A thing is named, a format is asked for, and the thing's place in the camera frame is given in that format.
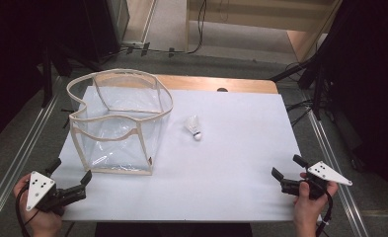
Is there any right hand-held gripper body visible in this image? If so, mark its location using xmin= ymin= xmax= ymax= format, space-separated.
xmin=279 ymin=160 xmax=353 ymax=200

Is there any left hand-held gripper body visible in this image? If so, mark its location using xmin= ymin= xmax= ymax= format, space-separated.
xmin=26 ymin=170 xmax=88 ymax=217

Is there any clear plastic bag beige trim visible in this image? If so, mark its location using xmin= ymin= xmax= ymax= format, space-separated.
xmin=65 ymin=68 xmax=175 ymax=177

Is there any white shuttlecock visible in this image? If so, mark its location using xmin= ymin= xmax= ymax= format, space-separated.
xmin=184 ymin=115 xmax=203 ymax=142

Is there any person's left hand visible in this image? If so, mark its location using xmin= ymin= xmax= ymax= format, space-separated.
xmin=12 ymin=173 xmax=65 ymax=237

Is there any person's right hand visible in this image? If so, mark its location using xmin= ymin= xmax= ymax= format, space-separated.
xmin=292 ymin=172 xmax=340 ymax=237

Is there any white table mat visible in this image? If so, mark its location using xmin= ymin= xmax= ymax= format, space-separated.
xmin=51 ymin=86 xmax=323 ymax=223

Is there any black stand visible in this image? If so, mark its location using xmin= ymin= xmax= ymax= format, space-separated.
xmin=269 ymin=53 xmax=328 ymax=121
xmin=40 ymin=39 xmax=102 ymax=109

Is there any black curtain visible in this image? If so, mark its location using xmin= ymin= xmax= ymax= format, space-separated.
xmin=0 ymin=0 xmax=94 ymax=151
xmin=319 ymin=0 xmax=388 ymax=211

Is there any person's dark clothing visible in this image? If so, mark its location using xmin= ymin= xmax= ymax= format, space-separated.
xmin=94 ymin=222 xmax=254 ymax=237

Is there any wooden table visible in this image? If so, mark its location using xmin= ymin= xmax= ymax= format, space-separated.
xmin=94 ymin=72 xmax=279 ymax=95

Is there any wooden shelf unit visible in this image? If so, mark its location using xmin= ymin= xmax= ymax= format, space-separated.
xmin=184 ymin=0 xmax=345 ymax=64

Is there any black cabinet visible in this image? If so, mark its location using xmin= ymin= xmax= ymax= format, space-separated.
xmin=81 ymin=0 xmax=131 ymax=64

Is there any metal floor rail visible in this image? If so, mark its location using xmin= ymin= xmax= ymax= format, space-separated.
xmin=0 ymin=93 xmax=61 ymax=228
xmin=304 ymin=107 xmax=371 ymax=237

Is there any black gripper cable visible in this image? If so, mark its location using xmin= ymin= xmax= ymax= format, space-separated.
xmin=15 ymin=186 xmax=41 ymax=237
xmin=314 ymin=182 xmax=335 ymax=237

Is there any black floor cable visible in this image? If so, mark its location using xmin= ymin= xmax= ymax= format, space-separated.
xmin=120 ymin=0 xmax=208 ymax=55

